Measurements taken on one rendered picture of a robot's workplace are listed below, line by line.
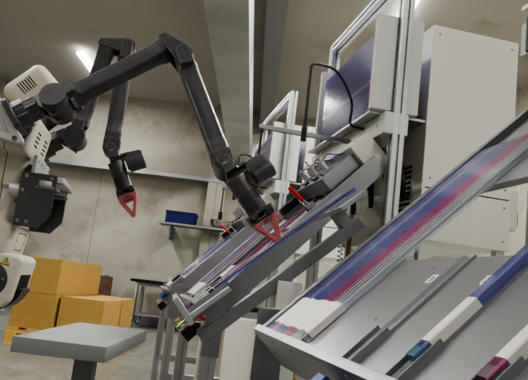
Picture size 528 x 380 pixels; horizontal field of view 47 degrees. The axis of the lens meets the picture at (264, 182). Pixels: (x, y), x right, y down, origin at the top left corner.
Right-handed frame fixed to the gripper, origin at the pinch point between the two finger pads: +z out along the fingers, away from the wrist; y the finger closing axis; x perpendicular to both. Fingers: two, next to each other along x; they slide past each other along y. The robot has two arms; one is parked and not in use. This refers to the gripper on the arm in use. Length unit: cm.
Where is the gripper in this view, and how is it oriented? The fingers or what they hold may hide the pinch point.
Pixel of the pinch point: (277, 239)
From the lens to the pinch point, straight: 158.9
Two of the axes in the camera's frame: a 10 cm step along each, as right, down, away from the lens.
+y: -1.5, 1.4, 9.8
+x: -8.1, 5.5, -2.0
